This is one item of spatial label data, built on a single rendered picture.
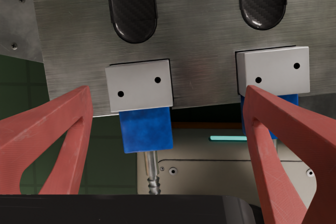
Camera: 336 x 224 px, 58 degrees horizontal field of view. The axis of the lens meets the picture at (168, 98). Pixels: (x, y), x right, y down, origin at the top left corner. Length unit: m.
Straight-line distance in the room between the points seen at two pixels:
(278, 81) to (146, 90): 0.10
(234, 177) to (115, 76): 0.74
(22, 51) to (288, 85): 0.26
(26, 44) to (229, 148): 0.68
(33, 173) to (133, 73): 1.11
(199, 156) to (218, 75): 0.64
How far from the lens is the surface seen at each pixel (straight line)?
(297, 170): 0.98
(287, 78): 0.25
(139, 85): 0.24
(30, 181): 1.34
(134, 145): 0.26
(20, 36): 0.35
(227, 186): 0.94
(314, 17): 0.29
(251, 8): 0.28
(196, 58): 0.26
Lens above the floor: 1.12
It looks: 81 degrees down
